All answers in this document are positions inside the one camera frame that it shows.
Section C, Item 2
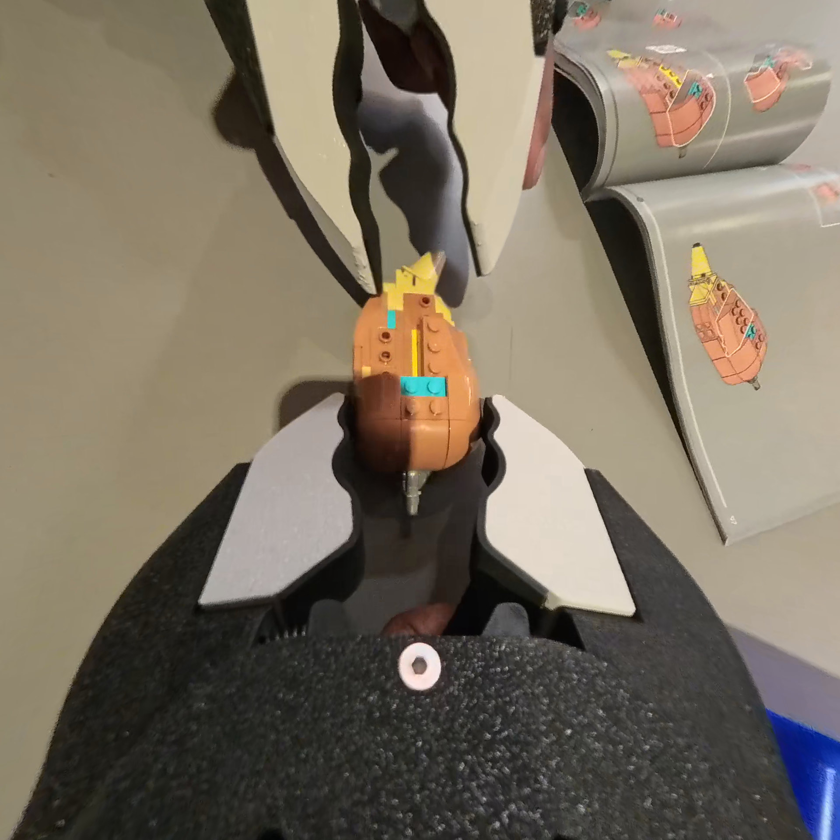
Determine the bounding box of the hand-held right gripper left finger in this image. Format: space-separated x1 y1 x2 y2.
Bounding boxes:
198 392 362 611

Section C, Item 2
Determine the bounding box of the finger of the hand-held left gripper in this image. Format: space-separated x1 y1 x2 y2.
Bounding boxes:
246 0 383 296
423 0 546 277

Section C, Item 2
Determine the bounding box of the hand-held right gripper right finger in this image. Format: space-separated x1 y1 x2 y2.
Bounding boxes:
476 394 637 618

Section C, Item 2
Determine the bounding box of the brown brick vehicle model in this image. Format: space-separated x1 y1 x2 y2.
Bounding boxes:
351 251 484 519

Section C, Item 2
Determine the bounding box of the blue plastic bin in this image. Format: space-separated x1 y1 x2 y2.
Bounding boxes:
764 705 840 840

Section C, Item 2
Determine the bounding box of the grey desk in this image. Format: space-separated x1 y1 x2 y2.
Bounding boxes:
0 0 840 840

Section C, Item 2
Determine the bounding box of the person's left hand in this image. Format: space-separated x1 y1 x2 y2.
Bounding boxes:
360 0 553 191

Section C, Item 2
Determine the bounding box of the open instruction booklet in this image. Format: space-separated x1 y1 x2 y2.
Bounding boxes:
551 0 840 546

